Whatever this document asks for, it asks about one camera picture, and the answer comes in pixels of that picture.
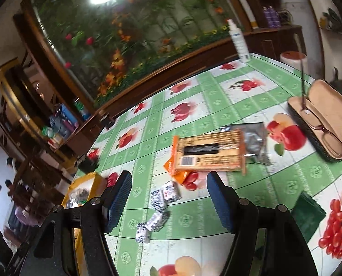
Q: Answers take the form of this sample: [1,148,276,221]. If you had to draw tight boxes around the white spray bottle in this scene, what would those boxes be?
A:
[227,19,251,63]

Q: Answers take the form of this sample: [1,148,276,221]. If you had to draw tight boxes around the orange snack bag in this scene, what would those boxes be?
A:
[163,158,198,186]

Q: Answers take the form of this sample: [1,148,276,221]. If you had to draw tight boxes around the flower painting glass panel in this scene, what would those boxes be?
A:
[26,0,236,107]

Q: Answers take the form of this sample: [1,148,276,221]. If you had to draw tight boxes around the orange cracker pack barcode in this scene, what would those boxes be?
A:
[171,129,246,174]

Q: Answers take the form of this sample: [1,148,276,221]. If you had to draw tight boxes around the silver foil snack bag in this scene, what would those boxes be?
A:
[220,121,271,166]

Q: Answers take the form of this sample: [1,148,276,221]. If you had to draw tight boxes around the blue white candy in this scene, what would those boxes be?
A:
[150,189,167,213]
[161,181,181,204]
[135,223,151,244]
[145,211,170,232]

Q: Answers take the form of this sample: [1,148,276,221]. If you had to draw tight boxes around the black small container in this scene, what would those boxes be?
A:
[100,113,115,130]

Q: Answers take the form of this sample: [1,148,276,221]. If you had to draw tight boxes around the black tin near box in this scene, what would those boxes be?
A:
[75,155,98,175]

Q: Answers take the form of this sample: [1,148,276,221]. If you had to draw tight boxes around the yellow cardboard box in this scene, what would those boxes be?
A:
[61,172,107,275]

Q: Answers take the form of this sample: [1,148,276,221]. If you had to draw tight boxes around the green fruit tablecloth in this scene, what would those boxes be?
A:
[88,55,342,275]

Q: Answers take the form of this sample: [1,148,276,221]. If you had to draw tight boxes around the open glasses case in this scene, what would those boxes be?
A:
[287,79,342,163]

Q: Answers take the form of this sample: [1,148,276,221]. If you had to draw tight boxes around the purple bottles on shelf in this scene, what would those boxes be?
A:
[263,6,281,29]

